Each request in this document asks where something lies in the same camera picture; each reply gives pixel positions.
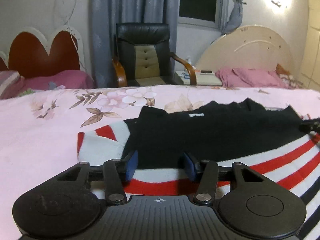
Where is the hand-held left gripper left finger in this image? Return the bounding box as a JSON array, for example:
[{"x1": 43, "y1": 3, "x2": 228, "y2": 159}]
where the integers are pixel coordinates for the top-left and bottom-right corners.
[{"x1": 54, "y1": 151, "x2": 139, "y2": 206}]

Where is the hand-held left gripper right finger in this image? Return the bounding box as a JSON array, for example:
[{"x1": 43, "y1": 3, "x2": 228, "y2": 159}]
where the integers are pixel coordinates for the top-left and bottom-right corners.
[{"x1": 181, "y1": 152, "x2": 268, "y2": 206}]

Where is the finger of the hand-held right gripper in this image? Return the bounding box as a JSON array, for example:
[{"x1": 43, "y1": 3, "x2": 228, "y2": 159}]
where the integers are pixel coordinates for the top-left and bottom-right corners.
[{"x1": 298, "y1": 117, "x2": 320, "y2": 134}]

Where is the striped knit sweater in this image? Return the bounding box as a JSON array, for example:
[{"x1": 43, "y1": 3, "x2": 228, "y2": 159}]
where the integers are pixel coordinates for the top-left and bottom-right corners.
[{"x1": 77, "y1": 98, "x2": 320, "y2": 240}]

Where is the orange patterned cloth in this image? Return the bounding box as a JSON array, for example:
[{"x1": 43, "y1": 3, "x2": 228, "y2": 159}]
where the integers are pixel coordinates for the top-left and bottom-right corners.
[{"x1": 275, "y1": 63, "x2": 304, "y2": 88}]

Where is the pink crumpled blanket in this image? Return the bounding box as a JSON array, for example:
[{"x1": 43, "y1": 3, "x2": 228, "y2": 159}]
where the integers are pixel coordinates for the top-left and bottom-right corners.
[{"x1": 215, "y1": 67, "x2": 292, "y2": 88}]

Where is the white nightstand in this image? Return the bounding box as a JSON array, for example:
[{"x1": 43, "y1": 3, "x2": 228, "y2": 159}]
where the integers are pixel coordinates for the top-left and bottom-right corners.
[{"x1": 174, "y1": 70, "x2": 223, "y2": 86}]

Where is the cream wardrobe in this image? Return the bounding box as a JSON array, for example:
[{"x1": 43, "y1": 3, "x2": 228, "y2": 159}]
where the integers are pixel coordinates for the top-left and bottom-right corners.
[{"x1": 298, "y1": 0, "x2": 320, "y2": 91}]

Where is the cream round headboard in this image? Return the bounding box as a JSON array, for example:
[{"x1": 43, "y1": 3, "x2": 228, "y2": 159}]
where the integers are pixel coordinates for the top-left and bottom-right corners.
[{"x1": 195, "y1": 24, "x2": 296, "y2": 81}]

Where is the pink floral bedsheet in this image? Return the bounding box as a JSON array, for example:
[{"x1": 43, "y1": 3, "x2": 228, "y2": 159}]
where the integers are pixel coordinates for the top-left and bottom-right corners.
[{"x1": 0, "y1": 85, "x2": 320, "y2": 240}]

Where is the plain pink pillow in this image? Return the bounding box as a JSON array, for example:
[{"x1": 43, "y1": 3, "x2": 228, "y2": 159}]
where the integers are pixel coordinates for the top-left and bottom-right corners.
[{"x1": 23, "y1": 69, "x2": 94, "y2": 91}]

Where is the black leather office chair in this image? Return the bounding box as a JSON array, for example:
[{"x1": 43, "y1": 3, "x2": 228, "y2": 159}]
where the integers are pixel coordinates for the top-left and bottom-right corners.
[{"x1": 111, "y1": 22, "x2": 197, "y2": 88}]

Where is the grey-blue tied curtain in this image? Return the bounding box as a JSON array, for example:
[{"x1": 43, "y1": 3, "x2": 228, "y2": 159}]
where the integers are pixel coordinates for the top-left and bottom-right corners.
[{"x1": 220, "y1": 0, "x2": 247, "y2": 36}]

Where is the red heart-shaped headboard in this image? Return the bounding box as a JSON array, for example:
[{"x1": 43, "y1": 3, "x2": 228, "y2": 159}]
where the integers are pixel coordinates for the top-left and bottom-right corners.
[{"x1": 0, "y1": 26, "x2": 86, "y2": 79}]

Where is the striped pink pillow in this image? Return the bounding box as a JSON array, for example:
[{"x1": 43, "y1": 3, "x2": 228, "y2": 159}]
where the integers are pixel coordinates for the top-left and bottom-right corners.
[{"x1": 0, "y1": 70, "x2": 25, "y2": 99}]

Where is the grey-blue long curtain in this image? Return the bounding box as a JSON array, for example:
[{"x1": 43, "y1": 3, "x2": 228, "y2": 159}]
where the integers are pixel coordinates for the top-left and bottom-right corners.
[{"x1": 89, "y1": 0, "x2": 181, "y2": 88}]

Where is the dark window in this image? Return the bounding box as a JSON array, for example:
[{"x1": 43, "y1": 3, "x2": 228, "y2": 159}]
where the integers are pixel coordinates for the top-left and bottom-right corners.
[{"x1": 177, "y1": 0, "x2": 229, "y2": 32}]

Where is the white hanging cable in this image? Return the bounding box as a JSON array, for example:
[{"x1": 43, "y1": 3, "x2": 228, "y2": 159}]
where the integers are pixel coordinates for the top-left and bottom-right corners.
[{"x1": 51, "y1": 0, "x2": 87, "y2": 73}]

